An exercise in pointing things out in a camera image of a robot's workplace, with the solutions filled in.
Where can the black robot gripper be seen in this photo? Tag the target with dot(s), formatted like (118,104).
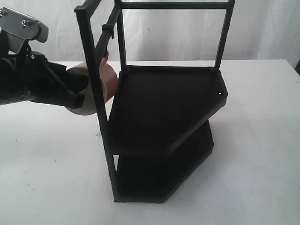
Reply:
(38,80)

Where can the pink ceramic mug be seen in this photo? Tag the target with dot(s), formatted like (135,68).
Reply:
(109,82)

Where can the black sliding hook upper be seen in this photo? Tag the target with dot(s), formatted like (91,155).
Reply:
(110,29)

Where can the black two-tier shelf rack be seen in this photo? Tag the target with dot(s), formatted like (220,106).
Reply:
(158,130)

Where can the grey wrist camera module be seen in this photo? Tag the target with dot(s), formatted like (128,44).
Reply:
(17,29)

